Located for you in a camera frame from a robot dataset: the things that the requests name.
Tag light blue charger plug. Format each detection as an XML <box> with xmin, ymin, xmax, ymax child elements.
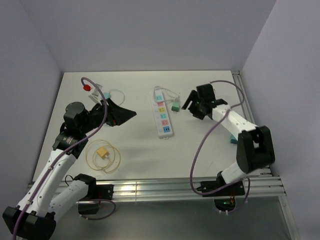
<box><xmin>103</xmin><ymin>92</ymin><xmax>111</xmax><ymax>99</ymax></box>

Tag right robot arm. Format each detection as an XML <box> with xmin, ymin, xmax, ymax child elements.
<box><xmin>181</xmin><ymin>83</ymin><xmax>275</xmax><ymax>195</ymax></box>

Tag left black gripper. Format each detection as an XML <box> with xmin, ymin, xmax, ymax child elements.
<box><xmin>80</xmin><ymin>98</ymin><xmax>137</xmax><ymax>134</ymax></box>

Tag white power strip cord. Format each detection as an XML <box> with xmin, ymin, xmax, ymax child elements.
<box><xmin>153</xmin><ymin>85</ymin><xmax>181</xmax><ymax>105</ymax></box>

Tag aluminium rail frame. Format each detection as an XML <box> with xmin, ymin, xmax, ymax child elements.
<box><xmin>23</xmin><ymin>175</ymin><xmax>287</xmax><ymax>206</ymax></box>
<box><xmin>231</xmin><ymin>71</ymin><xmax>273</xmax><ymax>177</ymax></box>

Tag aluminium front rail frame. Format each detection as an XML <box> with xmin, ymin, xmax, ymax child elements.
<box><xmin>23</xmin><ymin>175</ymin><xmax>287</xmax><ymax>206</ymax></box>

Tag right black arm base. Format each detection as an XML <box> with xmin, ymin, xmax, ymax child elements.
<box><xmin>196</xmin><ymin>180</ymin><xmax>249</xmax><ymax>213</ymax></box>

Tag green usb charger plug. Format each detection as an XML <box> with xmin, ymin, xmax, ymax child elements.
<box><xmin>171</xmin><ymin>101</ymin><xmax>181</xmax><ymax>113</ymax></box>

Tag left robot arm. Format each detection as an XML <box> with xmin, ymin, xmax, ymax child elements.
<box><xmin>2</xmin><ymin>99</ymin><xmax>137</xmax><ymax>240</ymax></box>

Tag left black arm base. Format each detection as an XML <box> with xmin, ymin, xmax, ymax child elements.
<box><xmin>77</xmin><ymin>184</ymin><xmax>114</xmax><ymax>216</ymax></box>

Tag teal usb charger plug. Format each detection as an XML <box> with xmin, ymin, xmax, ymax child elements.
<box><xmin>230</xmin><ymin>135</ymin><xmax>238</xmax><ymax>145</ymax></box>

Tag yellow charger plug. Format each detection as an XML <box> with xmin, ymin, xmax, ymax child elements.
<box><xmin>96</xmin><ymin>146</ymin><xmax>110</xmax><ymax>159</ymax></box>

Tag white multicolour power strip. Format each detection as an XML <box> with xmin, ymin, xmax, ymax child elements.
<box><xmin>149</xmin><ymin>89</ymin><xmax>174</xmax><ymax>139</ymax></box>

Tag aluminium right rail frame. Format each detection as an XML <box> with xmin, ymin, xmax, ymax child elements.
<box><xmin>231</xmin><ymin>71</ymin><xmax>273</xmax><ymax>177</ymax></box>

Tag light green charging cable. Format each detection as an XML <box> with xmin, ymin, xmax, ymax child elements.
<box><xmin>108</xmin><ymin>88</ymin><xmax>126</xmax><ymax>107</ymax></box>

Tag yellow charging cable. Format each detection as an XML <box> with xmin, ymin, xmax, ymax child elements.
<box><xmin>85</xmin><ymin>139</ymin><xmax>122</xmax><ymax>174</ymax></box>

